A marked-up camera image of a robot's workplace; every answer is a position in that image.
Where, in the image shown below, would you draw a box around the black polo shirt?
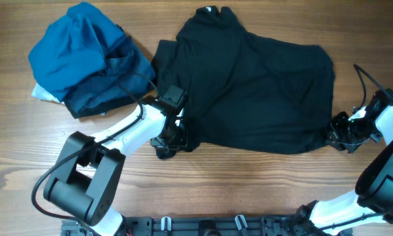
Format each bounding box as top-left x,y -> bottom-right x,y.
152,6 -> 335,154

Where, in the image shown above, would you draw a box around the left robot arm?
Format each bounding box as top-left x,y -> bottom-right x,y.
43,85 -> 188,235

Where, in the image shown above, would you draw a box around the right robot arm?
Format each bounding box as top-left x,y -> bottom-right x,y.
289,88 -> 393,235

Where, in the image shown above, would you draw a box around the dark teal garment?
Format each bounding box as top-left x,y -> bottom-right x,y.
64,37 -> 155,119

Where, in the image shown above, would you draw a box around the bright blue shirt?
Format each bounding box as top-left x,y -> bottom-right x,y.
28,2 -> 126,101

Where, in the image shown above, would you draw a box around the light grey cloth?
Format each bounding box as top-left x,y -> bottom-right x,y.
31,83 -> 64,104

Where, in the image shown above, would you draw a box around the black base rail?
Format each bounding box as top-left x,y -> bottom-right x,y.
61,214 -> 308,236

